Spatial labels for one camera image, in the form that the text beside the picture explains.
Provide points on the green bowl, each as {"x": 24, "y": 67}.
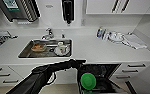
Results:
{"x": 88, "y": 81}

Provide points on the stainless steel dishwasher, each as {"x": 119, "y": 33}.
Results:
{"x": 104, "y": 75}

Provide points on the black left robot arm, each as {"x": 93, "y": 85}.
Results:
{"x": 34, "y": 80}

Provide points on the white plate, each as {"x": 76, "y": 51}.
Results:
{"x": 67, "y": 52}

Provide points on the white mug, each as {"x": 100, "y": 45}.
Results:
{"x": 61, "y": 47}

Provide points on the small chrome sink sprayer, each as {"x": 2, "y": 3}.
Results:
{"x": 62, "y": 35}

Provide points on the small blue-label bottle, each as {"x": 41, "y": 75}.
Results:
{"x": 99, "y": 32}

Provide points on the orange bowl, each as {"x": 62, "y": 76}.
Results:
{"x": 38, "y": 47}

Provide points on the chrome faucet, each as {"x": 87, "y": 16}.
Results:
{"x": 49, "y": 33}

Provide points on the steel sink basin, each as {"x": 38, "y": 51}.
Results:
{"x": 24, "y": 53}

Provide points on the white drawer stack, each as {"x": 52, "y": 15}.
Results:
{"x": 4, "y": 76}
{"x": 131, "y": 70}

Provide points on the black soap dispenser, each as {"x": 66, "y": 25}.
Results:
{"x": 68, "y": 11}

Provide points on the white double-door sink cabinet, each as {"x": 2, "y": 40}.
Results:
{"x": 21, "y": 70}

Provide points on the steel paper towel dispenser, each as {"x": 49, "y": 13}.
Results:
{"x": 21, "y": 10}

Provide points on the white wall power outlet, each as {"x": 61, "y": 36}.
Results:
{"x": 83, "y": 22}

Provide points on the white wall cabinet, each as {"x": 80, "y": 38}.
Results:
{"x": 121, "y": 6}

